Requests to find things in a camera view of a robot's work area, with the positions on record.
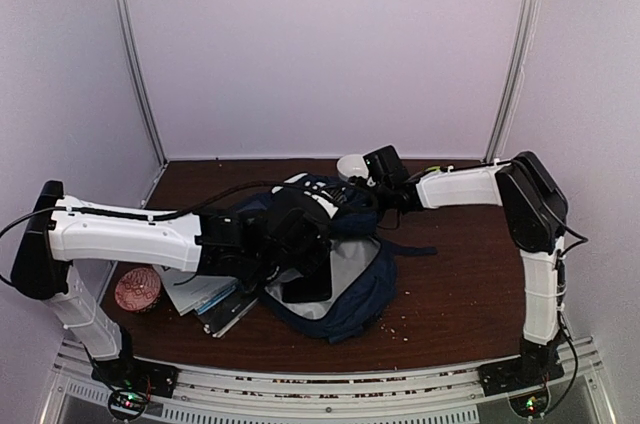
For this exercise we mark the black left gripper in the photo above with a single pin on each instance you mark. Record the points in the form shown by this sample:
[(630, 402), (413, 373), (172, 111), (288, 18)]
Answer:
[(319, 257)]

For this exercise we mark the navy blue student backpack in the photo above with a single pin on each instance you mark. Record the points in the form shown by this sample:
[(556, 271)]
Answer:
[(364, 276)]

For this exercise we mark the black leather case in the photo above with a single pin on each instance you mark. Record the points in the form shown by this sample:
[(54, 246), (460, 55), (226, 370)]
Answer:
[(307, 289)]

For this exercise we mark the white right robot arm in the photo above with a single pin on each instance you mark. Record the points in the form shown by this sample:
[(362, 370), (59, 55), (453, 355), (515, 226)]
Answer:
[(510, 218)]

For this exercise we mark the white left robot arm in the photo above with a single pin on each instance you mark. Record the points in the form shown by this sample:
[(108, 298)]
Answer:
[(251, 246)]

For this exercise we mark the white ceramic bowl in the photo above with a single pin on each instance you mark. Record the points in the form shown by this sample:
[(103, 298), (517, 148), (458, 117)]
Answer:
[(352, 166)]

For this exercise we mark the black notebook under books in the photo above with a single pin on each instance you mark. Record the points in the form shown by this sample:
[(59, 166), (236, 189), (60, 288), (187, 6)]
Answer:
[(218, 320)]

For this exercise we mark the blue illustrated book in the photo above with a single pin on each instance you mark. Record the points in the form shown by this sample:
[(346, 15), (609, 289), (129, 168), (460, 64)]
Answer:
[(220, 301)]

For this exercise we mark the red patterned bowl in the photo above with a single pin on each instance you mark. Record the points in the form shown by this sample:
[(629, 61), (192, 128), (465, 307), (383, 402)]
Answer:
[(139, 290)]

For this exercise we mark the right aluminium frame post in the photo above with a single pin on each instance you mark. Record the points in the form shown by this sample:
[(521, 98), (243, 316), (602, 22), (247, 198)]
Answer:
[(524, 35)]

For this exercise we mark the aluminium frame post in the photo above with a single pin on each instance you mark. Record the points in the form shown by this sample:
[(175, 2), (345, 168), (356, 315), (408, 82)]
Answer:
[(524, 35), (137, 79)]

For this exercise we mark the front metal rail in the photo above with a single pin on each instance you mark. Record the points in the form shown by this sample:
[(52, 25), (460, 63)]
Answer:
[(444, 394)]

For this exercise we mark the left aluminium frame post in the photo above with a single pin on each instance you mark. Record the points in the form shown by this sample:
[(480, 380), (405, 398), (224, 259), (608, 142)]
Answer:
[(137, 79)]

